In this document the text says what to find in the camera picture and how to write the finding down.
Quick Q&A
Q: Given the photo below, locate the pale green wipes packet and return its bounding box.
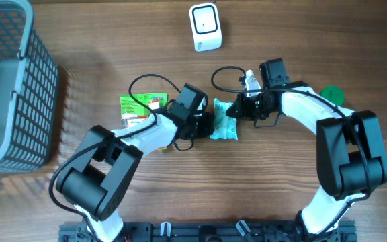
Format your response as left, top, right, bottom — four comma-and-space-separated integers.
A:
210, 98, 238, 140

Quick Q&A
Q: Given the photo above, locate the green snack bag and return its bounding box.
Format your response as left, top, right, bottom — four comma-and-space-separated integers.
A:
119, 92, 169, 151

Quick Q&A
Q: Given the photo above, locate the green lid spice jar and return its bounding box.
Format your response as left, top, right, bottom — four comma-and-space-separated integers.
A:
319, 86, 345, 106

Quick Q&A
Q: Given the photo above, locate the red tube packet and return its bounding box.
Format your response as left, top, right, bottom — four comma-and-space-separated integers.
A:
148, 99, 161, 110

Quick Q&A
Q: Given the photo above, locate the white red tissue packet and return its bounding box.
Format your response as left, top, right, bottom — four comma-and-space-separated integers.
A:
121, 116, 148, 128

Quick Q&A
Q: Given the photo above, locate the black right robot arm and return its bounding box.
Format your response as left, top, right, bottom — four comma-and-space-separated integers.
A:
226, 81, 387, 241

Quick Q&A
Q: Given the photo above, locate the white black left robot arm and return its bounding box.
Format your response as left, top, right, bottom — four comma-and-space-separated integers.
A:
49, 108, 214, 241

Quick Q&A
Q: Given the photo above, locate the white barcode scanner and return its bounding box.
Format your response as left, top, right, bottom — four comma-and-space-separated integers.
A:
189, 2, 222, 52

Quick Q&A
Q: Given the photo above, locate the grey plastic basket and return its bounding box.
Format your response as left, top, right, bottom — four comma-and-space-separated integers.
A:
0, 0, 60, 173

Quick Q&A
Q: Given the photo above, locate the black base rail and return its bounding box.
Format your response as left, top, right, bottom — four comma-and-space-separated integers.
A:
58, 220, 358, 242

